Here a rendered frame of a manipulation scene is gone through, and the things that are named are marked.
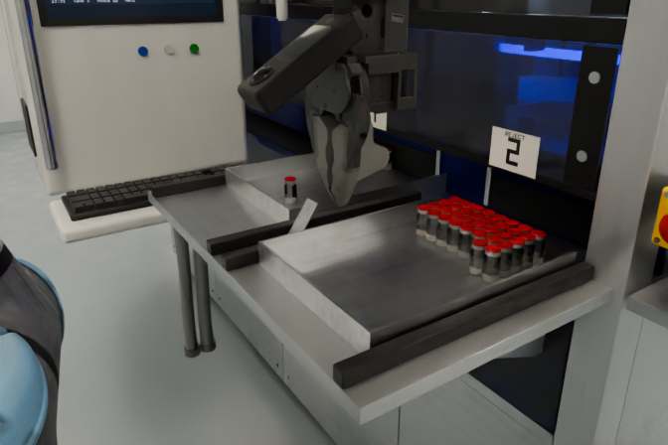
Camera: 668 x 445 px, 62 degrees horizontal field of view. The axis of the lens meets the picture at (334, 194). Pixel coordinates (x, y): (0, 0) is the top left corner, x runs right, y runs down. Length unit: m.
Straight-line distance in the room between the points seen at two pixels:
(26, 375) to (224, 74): 1.12
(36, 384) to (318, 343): 0.31
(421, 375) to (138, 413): 1.46
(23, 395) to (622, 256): 0.66
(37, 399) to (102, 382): 1.70
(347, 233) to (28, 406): 0.55
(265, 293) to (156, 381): 1.37
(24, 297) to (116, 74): 0.90
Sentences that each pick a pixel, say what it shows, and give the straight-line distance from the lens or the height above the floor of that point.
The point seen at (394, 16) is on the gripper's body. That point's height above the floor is 1.22.
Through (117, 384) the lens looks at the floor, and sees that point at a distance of 2.09.
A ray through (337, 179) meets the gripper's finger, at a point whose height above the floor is 1.07.
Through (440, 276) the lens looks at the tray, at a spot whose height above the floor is 0.88.
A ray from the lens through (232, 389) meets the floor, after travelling 1.97.
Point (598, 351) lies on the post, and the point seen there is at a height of 0.78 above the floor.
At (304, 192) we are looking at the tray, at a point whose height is 0.88.
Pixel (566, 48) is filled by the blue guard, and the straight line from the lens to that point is 0.79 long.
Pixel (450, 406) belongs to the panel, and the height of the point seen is 0.50.
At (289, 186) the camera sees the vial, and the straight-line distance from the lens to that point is 0.98.
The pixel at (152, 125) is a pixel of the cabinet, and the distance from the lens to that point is 1.41.
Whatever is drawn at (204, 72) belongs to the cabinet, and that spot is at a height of 1.05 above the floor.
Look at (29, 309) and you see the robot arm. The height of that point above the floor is 0.99.
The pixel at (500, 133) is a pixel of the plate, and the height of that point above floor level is 1.04.
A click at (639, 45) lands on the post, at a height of 1.18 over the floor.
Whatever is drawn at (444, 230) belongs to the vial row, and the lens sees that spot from 0.83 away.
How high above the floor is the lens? 1.24
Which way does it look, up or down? 20 degrees down
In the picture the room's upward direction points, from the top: straight up
